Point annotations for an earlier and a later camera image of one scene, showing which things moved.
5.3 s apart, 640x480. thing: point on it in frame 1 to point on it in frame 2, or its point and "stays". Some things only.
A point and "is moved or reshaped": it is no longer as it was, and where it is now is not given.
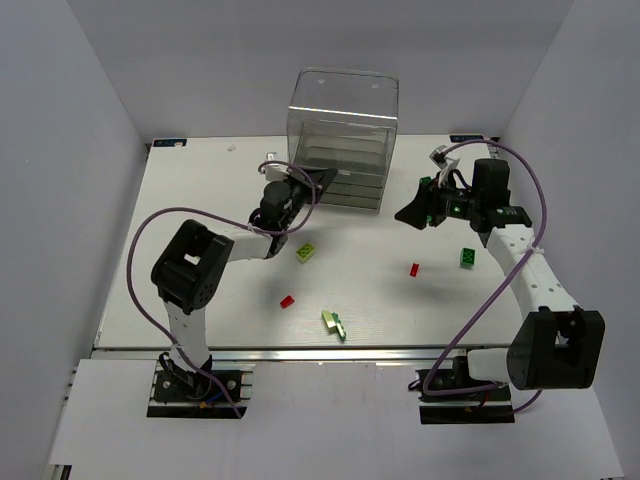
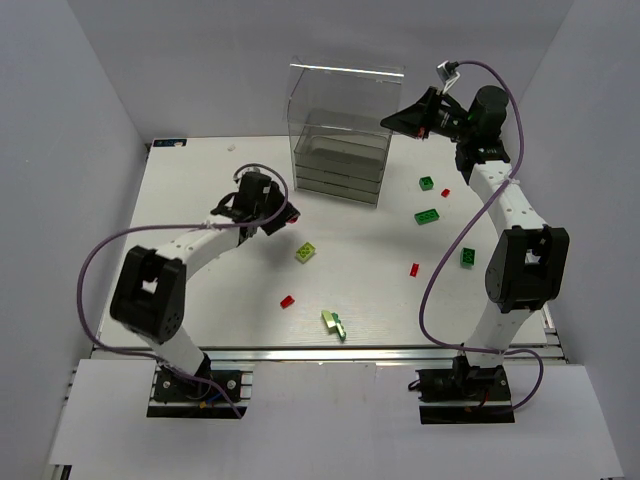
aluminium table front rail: x=310 y=353 stays
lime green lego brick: x=305 y=252 stays
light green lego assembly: x=332 y=320 stays
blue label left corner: x=169 y=142 stays
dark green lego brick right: x=467 y=258 stays
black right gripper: x=429 y=202 to x=429 y=110
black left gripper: x=304 y=185 to x=273 y=216
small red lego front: x=287 y=301 stays
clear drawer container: x=346 y=122 is moved or reshaped
